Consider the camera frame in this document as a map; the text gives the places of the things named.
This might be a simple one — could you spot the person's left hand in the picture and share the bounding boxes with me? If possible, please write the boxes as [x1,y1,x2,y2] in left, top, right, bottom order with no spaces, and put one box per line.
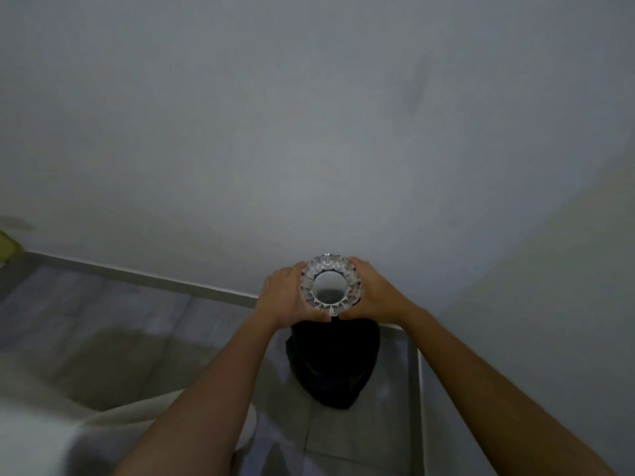
[253,261,332,331]

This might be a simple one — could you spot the person's right hand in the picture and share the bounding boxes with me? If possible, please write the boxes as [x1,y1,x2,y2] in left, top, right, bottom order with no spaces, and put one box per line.
[338,258,416,327]

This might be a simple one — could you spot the clear cut glass vase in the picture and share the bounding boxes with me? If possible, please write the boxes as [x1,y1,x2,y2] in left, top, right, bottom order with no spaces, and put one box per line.
[300,253,364,319]

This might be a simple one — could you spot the person's left forearm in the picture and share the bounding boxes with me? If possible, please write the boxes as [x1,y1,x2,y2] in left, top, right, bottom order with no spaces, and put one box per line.
[112,312,291,476]

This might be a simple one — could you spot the person's right forearm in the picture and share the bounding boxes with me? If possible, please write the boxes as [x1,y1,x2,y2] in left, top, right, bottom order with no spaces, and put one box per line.
[400,307,618,476]

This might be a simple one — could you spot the black cloth bag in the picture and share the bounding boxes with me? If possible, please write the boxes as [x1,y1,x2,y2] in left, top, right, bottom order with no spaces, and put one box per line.
[285,316,382,411]

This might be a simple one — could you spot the yellow-green object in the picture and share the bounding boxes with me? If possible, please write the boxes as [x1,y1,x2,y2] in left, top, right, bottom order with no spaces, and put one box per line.
[0,229,21,265]

